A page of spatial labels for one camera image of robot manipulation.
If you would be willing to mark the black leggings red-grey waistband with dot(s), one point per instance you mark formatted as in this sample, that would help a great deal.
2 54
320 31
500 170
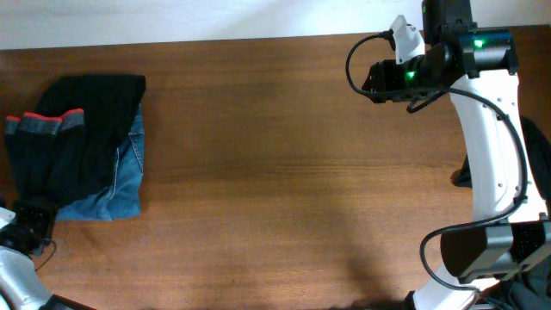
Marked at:
45 154

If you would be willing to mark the folded blue jeans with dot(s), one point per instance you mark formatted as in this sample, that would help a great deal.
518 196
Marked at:
121 199

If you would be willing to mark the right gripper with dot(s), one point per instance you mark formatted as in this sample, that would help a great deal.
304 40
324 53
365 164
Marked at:
386 75

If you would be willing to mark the folded black garment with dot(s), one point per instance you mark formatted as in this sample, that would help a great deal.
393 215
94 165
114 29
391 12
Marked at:
84 159

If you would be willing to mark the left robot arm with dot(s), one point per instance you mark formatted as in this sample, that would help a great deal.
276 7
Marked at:
21 287

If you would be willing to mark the black shirt with logo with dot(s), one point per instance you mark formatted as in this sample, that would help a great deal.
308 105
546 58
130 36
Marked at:
531 290

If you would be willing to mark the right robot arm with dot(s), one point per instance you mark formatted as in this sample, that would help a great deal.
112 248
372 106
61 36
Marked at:
509 233

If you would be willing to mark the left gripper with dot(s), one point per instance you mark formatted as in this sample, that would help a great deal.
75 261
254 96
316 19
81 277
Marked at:
33 216

